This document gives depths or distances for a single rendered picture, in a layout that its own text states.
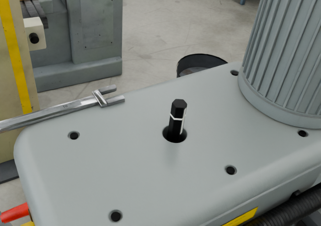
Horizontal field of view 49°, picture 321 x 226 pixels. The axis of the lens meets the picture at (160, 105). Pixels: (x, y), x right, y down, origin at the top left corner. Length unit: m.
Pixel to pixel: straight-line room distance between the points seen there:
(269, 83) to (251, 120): 0.07
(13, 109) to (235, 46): 2.80
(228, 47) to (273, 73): 3.90
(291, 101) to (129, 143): 0.25
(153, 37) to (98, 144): 3.93
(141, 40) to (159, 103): 3.76
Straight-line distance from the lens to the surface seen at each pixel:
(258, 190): 0.52
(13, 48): 2.39
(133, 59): 3.98
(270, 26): 0.55
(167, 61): 4.01
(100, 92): 0.58
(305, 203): 0.62
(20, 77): 2.51
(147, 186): 0.47
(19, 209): 0.68
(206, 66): 3.12
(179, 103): 0.49
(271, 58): 0.56
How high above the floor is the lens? 2.27
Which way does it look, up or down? 42 degrees down
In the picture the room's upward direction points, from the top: 7 degrees clockwise
